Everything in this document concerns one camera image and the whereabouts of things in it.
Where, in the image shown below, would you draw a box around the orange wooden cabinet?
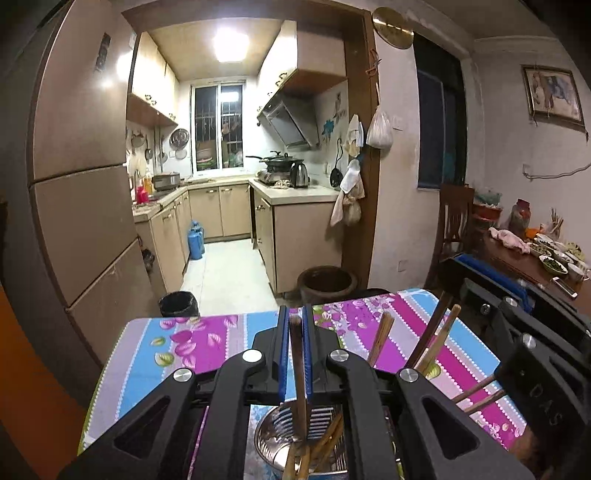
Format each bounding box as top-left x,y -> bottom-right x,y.
0,281 -> 95,464

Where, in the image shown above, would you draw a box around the dark room window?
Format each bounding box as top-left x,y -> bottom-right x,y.
412,31 -> 468,191

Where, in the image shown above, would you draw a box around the beige lower kitchen cabinets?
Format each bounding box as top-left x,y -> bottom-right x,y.
133,179 -> 345,298

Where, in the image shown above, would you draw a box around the framed wall picture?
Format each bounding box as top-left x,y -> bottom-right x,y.
522,65 -> 589,134

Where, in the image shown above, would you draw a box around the black trash bin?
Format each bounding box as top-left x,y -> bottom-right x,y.
158,291 -> 200,318

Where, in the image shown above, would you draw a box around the floral striped tablecloth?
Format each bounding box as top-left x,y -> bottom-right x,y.
78,288 -> 528,480

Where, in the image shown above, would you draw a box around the hanging cloth bags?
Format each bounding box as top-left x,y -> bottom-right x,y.
329,113 -> 366,228

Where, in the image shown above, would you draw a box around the black wok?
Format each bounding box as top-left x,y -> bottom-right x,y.
246,151 -> 305,171

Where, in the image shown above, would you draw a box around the white plastic bag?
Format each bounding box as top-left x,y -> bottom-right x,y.
366,105 -> 394,150

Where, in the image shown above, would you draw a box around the square ceiling light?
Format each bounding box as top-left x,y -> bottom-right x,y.
212,27 -> 251,63

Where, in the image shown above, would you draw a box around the steel cooking pot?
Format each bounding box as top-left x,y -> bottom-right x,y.
152,172 -> 182,191

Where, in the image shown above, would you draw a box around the dark wooden chopstick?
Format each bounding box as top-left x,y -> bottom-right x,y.
289,315 -> 309,441

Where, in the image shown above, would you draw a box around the wooden chair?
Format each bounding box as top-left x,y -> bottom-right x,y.
424,184 -> 477,288

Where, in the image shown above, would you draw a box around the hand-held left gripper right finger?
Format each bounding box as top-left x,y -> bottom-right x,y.
301,304 -> 536,480

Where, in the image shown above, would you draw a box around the steel range hood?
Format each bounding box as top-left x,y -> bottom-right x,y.
256,93 -> 322,151

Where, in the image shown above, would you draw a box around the dark wooden dining table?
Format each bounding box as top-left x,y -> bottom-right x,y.
475,225 -> 591,315

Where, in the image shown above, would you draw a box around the round gold wall plate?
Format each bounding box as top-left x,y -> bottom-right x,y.
372,6 -> 414,50

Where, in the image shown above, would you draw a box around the blue thermos flask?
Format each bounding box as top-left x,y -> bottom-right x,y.
186,220 -> 206,261

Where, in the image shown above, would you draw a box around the round hanging strainer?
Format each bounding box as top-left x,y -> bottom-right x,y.
169,127 -> 191,160

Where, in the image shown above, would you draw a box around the beige upper kitchen cabinet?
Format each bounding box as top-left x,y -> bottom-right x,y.
126,31 -> 181,129
256,20 -> 348,96

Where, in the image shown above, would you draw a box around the raw plucked chicken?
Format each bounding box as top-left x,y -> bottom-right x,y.
488,226 -> 533,254

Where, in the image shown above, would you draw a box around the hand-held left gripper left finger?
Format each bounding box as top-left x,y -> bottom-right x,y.
60,305 -> 290,480

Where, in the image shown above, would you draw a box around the steel electric kettle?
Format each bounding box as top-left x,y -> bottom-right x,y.
289,161 -> 311,189

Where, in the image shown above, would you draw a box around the kitchen window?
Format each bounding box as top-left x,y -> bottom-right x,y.
190,81 -> 246,175

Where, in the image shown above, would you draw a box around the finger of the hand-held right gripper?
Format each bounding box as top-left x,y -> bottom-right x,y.
461,276 -> 532,335
438,255 -> 591,333

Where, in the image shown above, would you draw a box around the brown wooden door frame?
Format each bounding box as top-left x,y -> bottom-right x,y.
343,8 -> 385,288

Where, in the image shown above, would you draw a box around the stainless steel utensil holder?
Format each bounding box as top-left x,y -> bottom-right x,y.
254,401 -> 399,477

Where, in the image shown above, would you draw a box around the brown clay pot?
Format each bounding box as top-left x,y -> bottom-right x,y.
297,265 -> 359,305

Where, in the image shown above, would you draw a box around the white wall cable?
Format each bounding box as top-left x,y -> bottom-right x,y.
523,163 -> 591,180

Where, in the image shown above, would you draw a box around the glass jar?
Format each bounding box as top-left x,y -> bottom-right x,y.
510,198 -> 533,236

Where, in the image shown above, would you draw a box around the grey refrigerator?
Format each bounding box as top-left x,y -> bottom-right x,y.
0,0 -> 163,367

